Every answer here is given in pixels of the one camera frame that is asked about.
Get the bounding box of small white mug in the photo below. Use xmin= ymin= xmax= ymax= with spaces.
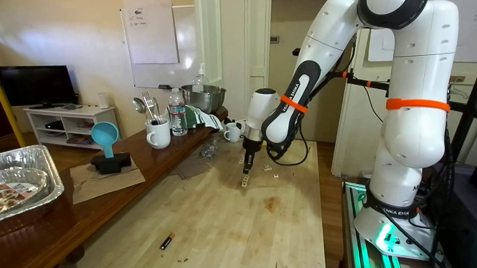
xmin=223 ymin=122 xmax=244 ymax=144

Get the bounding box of crumpled clear plastic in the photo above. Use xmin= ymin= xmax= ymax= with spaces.
xmin=199 ymin=140 xmax=221 ymax=159

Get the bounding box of green and white cloth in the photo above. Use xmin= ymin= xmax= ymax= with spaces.
xmin=184 ymin=103 xmax=224 ymax=133

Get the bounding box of metal mixing bowl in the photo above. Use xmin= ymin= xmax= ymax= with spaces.
xmin=181 ymin=82 xmax=228 ymax=116

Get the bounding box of clear water bottle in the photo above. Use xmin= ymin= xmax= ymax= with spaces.
xmin=168 ymin=87 xmax=188 ymax=137

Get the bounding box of clear pump bottle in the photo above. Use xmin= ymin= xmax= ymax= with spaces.
xmin=190 ymin=63 xmax=210 ymax=93

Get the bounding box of white mug with cutlery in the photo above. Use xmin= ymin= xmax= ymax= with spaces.
xmin=145 ymin=117 xmax=172 ymax=150

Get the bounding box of white door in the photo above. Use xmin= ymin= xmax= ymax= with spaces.
xmin=323 ymin=25 xmax=393 ymax=181

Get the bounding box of metal fork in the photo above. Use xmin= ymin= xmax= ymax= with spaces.
xmin=141 ymin=91 xmax=157 ymax=124

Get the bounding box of metal spoon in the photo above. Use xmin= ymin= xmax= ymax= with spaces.
xmin=132 ymin=96 xmax=152 ymax=124

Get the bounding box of whiteboard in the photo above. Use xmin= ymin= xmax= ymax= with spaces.
xmin=120 ymin=4 xmax=201 ymax=91

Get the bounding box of black and copper battery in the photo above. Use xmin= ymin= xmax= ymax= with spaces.
xmin=158 ymin=232 xmax=177 ymax=251

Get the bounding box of black block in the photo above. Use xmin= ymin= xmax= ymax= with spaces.
xmin=90 ymin=151 xmax=133 ymax=176

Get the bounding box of blue measuring cup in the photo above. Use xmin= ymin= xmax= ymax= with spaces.
xmin=90 ymin=120 xmax=121 ymax=159

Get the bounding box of large white paper sheet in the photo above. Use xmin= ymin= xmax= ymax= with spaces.
xmin=122 ymin=0 xmax=180 ymax=67

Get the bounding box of brown paper sheet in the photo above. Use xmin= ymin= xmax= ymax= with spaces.
xmin=69 ymin=157 xmax=147 ymax=205

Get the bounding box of white television shelf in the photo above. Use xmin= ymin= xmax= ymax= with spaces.
xmin=23 ymin=102 xmax=120 ymax=154

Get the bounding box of large foil tray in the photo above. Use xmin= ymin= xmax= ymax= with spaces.
xmin=0 ymin=144 xmax=67 ymax=227

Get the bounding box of black television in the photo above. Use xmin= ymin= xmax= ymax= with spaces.
xmin=0 ymin=62 xmax=80 ymax=111

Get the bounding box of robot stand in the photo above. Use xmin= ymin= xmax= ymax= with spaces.
xmin=338 ymin=162 xmax=477 ymax=268

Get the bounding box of yellow pole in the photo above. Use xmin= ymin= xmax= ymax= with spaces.
xmin=0 ymin=80 xmax=27 ymax=149

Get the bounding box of foil container with food lid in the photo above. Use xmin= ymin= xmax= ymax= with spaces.
xmin=0 ymin=166 xmax=51 ymax=221

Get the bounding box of white wall sheet with writing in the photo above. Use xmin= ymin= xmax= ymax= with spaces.
xmin=364 ymin=0 xmax=477 ymax=69

